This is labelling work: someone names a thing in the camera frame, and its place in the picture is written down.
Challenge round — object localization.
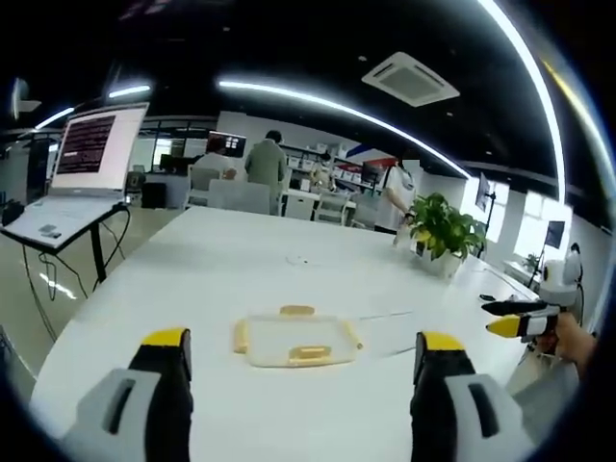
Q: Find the person's right hand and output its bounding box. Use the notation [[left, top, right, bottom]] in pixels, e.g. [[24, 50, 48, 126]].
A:
[[534, 312, 599, 382]]

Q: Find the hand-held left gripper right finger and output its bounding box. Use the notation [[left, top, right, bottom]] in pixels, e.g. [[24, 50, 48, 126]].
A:
[[409, 330, 536, 462]]

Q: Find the short ceiling light strip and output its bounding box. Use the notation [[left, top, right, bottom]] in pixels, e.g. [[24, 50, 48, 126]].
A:
[[33, 106, 77, 131], [107, 85, 153, 98]]

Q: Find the white laptop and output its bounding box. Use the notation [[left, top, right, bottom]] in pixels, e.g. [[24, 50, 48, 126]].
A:
[[0, 102, 151, 250]]

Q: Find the clear container with yellow clips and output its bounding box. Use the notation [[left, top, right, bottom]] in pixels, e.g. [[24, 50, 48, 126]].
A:
[[233, 304, 366, 370]]

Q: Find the small dark monitor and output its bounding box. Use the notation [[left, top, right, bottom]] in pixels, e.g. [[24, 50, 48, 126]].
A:
[[545, 220, 568, 250]]

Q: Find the clear plastic bottle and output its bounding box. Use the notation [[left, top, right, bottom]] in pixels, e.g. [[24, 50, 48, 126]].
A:
[[393, 213, 418, 250]]

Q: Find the grey office chair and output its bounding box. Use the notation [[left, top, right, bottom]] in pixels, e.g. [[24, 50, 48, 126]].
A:
[[207, 179, 272, 217]]

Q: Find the black laptop cable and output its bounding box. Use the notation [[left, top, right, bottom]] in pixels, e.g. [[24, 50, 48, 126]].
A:
[[21, 204, 132, 343]]

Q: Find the shelf with storage boxes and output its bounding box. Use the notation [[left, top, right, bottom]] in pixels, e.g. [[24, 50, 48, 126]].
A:
[[282, 141, 368, 193]]

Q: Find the computer monitor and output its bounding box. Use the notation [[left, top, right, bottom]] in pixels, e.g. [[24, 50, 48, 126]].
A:
[[207, 130, 248, 158]]

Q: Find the ceiling air conditioner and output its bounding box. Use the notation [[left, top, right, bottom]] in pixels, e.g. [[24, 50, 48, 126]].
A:
[[361, 51, 462, 106]]

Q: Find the green potted plant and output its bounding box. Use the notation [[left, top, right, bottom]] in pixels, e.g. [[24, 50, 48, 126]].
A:
[[408, 192, 488, 264]]

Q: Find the white mesh chair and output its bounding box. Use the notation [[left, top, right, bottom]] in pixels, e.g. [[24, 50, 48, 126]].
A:
[[313, 191, 351, 226]]

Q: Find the black monitor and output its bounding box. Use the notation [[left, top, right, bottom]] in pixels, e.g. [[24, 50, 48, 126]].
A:
[[361, 161, 387, 188]]

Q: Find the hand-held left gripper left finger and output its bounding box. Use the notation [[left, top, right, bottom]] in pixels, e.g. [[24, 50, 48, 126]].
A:
[[61, 327, 194, 462]]

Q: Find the white office chair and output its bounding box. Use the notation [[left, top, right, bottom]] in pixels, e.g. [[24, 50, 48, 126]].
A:
[[186, 164, 223, 209]]

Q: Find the long ceiling light strip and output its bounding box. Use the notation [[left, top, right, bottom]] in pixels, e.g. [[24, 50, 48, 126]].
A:
[[218, 80, 471, 178]]

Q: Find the grey cloth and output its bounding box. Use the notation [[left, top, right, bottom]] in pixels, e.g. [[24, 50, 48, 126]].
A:
[[504, 356, 582, 421]]

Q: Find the black box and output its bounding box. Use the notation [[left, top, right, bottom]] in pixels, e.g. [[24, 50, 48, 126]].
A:
[[141, 182, 168, 210]]

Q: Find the curved ceiling light strip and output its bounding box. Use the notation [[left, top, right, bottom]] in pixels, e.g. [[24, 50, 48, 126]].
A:
[[475, 0, 568, 206]]

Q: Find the white plant pot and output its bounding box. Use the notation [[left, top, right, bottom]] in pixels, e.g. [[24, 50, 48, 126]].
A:
[[414, 239, 466, 279]]

